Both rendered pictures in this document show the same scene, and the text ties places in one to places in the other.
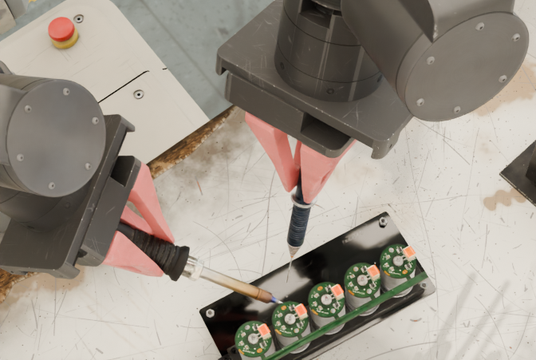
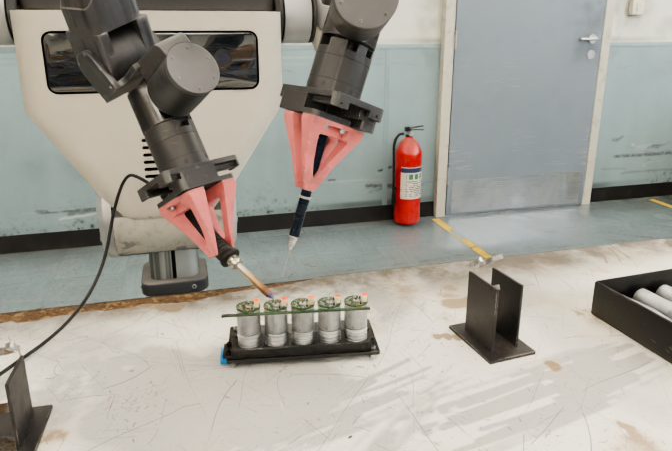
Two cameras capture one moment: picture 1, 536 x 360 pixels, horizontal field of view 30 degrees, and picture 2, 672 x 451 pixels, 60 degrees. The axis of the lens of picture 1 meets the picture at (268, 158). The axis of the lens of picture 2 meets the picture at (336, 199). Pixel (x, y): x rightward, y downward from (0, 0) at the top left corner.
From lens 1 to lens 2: 0.53 m
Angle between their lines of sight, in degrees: 48
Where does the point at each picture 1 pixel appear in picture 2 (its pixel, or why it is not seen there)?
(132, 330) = (187, 331)
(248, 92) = (288, 95)
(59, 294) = (161, 312)
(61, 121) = (199, 64)
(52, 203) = (179, 154)
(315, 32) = (322, 48)
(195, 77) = not seen: outside the picture
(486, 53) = not seen: outside the picture
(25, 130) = (181, 51)
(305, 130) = (306, 107)
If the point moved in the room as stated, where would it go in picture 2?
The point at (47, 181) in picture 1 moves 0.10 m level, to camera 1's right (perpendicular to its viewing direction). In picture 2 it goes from (178, 75) to (275, 77)
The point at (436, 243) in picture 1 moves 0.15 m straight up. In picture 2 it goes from (393, 342) to (397, 214)
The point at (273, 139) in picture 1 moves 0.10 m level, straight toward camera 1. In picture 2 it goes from (292, 121) to (259, 139)
